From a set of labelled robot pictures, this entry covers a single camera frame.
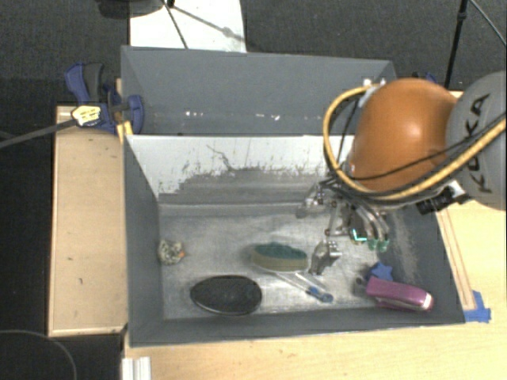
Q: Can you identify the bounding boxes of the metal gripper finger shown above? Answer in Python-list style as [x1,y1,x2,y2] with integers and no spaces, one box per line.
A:
[295,190,322,219]
[308,240,344,276]

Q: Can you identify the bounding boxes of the clear pen with blue tip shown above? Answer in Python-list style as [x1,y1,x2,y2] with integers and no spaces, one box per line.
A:
[253,262,335,304]

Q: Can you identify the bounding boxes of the green and tan sponge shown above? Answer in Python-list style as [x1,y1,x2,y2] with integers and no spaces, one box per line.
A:
[250,241,310,273]

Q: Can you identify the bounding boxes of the blue star-shaped piece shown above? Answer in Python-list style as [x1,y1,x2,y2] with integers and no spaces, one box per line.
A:
[365,261,395,283]

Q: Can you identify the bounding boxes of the purple stapler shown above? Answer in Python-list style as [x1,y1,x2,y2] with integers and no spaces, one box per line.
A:
[354,275,436,314]

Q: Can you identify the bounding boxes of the grey metal bin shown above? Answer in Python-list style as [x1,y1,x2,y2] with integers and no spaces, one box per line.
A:
[120,44,467,348]

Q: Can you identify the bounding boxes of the black oval pad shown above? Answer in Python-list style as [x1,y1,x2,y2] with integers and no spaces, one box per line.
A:
[189,275,264,317]

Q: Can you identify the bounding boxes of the grey crumpled lump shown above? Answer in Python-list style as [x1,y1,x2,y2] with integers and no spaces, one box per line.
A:
[157,238,187,266]

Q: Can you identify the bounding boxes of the pale wood board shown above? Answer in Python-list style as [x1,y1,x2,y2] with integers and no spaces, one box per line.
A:
[47,104,130,338]

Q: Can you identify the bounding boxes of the black cylinder on white bracket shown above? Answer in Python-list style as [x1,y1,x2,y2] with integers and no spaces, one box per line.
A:
[414,180,471,216]

